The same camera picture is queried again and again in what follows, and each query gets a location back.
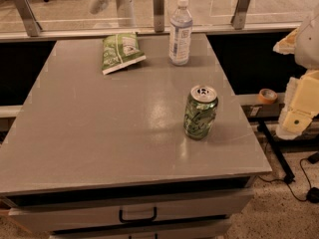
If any green soda can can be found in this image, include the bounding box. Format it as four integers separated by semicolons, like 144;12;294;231
183;85;218;139

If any roll of tan tape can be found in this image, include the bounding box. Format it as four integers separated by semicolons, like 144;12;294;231
258;89;278;105

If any black metal stand leg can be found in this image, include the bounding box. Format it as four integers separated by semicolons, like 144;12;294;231
257;119;295;184

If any clear plastic water bottle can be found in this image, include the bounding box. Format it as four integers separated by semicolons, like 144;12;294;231
168;0;192;66

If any green chip bag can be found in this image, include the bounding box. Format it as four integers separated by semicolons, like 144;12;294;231
102;33;146;75

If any grey drawer cabinet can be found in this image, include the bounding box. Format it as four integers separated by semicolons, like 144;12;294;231
0;34;271;239

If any black power cable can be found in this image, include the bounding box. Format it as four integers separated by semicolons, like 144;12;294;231
258;151;319;204

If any right metal railing bracket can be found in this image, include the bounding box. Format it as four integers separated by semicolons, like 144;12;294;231
231;0;251;30

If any metal railing bracket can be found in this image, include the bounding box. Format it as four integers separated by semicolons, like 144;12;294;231
13;0;42;37
231;0;251;30
153;0;164;33

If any middle metal railing bracket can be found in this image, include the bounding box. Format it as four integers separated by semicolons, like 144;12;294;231
153;0;164;33

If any black drawer handle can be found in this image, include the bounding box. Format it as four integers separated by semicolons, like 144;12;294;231
119;207;158;224

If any left metal railing bracket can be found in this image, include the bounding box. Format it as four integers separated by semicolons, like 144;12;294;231
13;0;42;37

